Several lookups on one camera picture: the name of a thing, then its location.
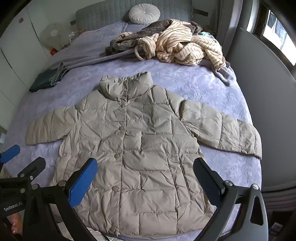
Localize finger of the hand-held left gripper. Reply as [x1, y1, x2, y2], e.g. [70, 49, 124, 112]
[17, 157, 46, 184]
[0, 145, 21, 164]

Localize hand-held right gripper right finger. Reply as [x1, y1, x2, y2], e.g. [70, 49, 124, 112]
[193, 158, 269, 241]

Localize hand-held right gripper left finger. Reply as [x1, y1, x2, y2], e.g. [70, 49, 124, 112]
[23, 158, 98, 241]

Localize beige puffer jacket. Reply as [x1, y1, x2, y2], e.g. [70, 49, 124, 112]
[25, 71, 263, 237]

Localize dark green folded clothes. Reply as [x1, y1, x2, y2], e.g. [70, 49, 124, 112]
[29, 62, 70, 93]

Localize person's left hand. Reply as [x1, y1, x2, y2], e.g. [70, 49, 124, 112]
[8, 214, 24, 235]

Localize white wardrobe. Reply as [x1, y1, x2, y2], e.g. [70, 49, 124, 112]
[0, 3, 78, 130]

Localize grey lavender garment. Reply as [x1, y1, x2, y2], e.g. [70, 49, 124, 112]
[211, 61, 237, 87]

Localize white electric fan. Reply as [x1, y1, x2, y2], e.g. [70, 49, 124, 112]
[40, 23, 70, 53]

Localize cream striped fleece robe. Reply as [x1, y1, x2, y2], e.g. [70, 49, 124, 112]
[115, 20, 226, 70]

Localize brown grey fleece garment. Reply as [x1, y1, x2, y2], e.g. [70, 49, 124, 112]
[100, 19, 204, 57]

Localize grey quilted headboard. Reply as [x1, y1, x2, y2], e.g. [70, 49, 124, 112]
[75, 0, 193, 32]

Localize window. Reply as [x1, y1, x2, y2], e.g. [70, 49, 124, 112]
[246, 0, 296, 66]

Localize round grey pillow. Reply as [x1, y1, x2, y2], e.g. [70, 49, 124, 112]
[128, 3, 161, 24]

